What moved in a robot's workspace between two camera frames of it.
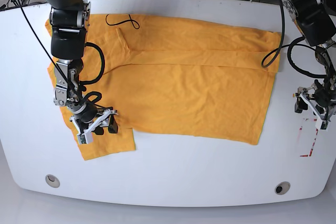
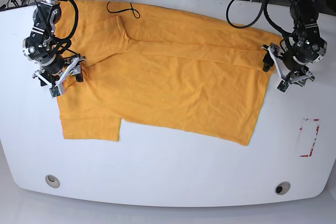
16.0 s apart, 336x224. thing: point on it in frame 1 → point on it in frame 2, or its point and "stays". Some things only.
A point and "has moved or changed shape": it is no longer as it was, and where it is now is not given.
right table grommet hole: [282, 188] stays
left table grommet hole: [52, 181] stays
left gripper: [102, 117] → [55, 75]
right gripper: [321, 102] → [297, 77]
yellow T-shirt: [175, 78] has moved or changed shape
